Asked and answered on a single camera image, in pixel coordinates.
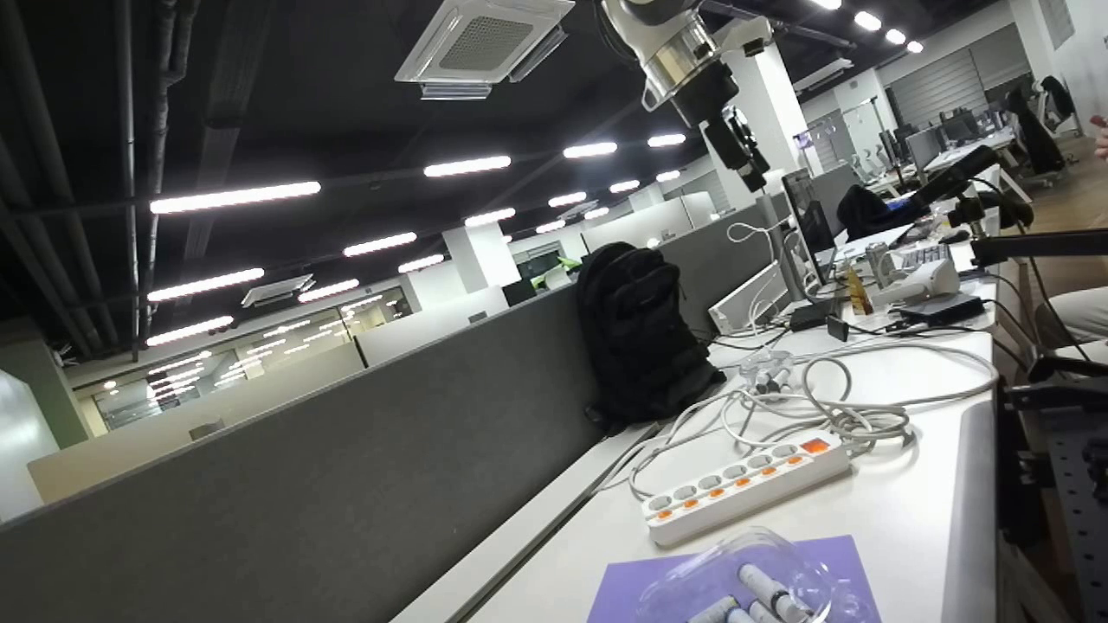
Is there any black backpack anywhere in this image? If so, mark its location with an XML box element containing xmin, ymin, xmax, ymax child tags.
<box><xmin>575</xmin><ymin>241</ymin><xmax>727</xmax><ymax>435</ymax></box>

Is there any clear plastic packet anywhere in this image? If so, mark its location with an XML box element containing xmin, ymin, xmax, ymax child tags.
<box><xmin>738</xmin><ymin>350</ymin><xmax>795</xmax><ymax>396</ymax></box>

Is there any small ceiling air conditioner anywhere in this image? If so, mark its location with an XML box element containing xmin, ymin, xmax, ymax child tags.
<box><xmin>240</xmin><ymin>273</ymin><xmax>316</xmax><ymax>309</ymax></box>

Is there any row of ceiling lights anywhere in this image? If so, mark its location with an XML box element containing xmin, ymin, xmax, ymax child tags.
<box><xmin>808</xmin><ymin>0</ymin><xmax>925</xmax><ymax>55</ymax></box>

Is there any keyboard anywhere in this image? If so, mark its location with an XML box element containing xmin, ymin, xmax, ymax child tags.
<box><xmin>900</xmin><ymin>243</ymin><xmax>954</xmax><ymax>270</ymax></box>

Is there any camera on mount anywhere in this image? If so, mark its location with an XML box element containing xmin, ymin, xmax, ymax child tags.
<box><xmin>907</xmin><ymin>144</ymin><xmax>1108</xmax><ymax>266</ymax></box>

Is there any coil of grey cable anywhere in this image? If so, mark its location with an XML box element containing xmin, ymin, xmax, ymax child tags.
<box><xmin>625</xmin><ymin>340</ymin><xmax>1002</xmax><ymax>503</ymax></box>

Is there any grey desk partition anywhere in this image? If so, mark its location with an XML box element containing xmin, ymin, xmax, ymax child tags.
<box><xmin>0</xmin><ymin>284</ymin><xmax>609</xmax><ymax>623</ymax></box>
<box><xmin>658</xmin><ymin>201</ymin><xmax>790</xmax><ymax>338</ymax></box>

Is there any large ceiling air conditioner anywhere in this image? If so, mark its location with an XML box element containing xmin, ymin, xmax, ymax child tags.
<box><xmin>394</xmin><ymin>0</ymin><xmax>577</xmax><ymax>101</ymax></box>

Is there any glass office front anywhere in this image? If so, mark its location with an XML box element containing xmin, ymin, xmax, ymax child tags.
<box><xmin>73</xmin><ymin>286</ymin><xmax>416</xmax><ymax>434</ymax></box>

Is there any black monitor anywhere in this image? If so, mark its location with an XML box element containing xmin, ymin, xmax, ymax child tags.
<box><xmin>781</xmin><ymin>167</ymin><xmax>840</xmax><ymax>288</ymax></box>

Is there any purple paper sheet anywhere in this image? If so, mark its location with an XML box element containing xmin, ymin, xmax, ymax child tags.
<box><xmin>587</xmin><ymin>535</ymin><xmax>882</xmax><ymax>623</ymax></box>

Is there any black power adapter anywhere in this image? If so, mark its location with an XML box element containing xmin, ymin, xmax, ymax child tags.
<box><xmin>789</xmin><ymin>299</ymin><xmax>837</xmax><ymax>332</ymax></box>

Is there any clear glass bowl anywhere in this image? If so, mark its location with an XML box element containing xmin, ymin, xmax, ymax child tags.
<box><xmin>636</xmin><ymin>526</ymin><xmax>837</xmax><ymax>623</ymax></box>

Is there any black jacket on chair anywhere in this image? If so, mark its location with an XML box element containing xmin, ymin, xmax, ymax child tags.
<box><xmin>836</xmin><ymin>183</ymin><xmax>933</xmax><ymax>242</ymax></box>

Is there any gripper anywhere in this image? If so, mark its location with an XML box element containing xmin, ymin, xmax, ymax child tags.
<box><xmin>671</xmin><ymin>62</ymin><xmax>770</xmax><ymax>193</ymax></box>

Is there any white cable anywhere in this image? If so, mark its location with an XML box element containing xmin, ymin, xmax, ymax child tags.
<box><xmin>725</xmin><ymin>220</ymin><xmax>796</xmax><ymax>331</ymax></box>

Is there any white power strip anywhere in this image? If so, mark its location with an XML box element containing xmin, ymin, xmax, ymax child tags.
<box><xmin>642</xmin><ymin>431</ymin><xmax>853</xmax><ymax>548</ymax></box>

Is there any white desk device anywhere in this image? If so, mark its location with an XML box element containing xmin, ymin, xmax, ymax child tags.
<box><xmin>873</xmin><ymin>257</ymin><xmax>961</xmax><ymax>306</ymax></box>

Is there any black flat box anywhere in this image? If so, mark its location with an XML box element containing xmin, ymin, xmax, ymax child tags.
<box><xmin>899</xmin><ymin>293</ymin><xmax>987</xmax><ymax>329</ymax></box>

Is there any black cable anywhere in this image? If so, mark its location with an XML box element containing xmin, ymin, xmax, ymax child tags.
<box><xmin>968</xmin><ymin>176</ymin><xmax>1093</xmax><ymax>366</ymax></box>

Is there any row of monitors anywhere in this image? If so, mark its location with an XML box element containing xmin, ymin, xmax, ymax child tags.
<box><xmin>878</xmin><ymin>106</ymin><xmax>1007</xmax><ymax>170</ymax></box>

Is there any heap of white markers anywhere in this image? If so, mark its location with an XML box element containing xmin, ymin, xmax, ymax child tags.
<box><xmin>688</xmin><ymin>562</ymin><xmax>815</xmax><ymax>623</ymax></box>

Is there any white flat panel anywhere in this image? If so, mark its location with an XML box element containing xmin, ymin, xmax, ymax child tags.
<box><xmin>707</xmin><ymin>260</ymin><xmax>791</xmax><ymax>337</ymax></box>

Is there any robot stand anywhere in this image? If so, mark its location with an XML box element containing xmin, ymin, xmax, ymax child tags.
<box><xmin>995</xmin><ymin>353</ymin><xmax>1108</xmax><ymax>623</ymax></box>

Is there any grey roller shutter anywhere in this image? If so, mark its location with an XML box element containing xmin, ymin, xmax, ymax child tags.
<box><xmin>886</xmin><ymin>47</ymin><xmax>989</xmax><ymax>131</ymax></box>

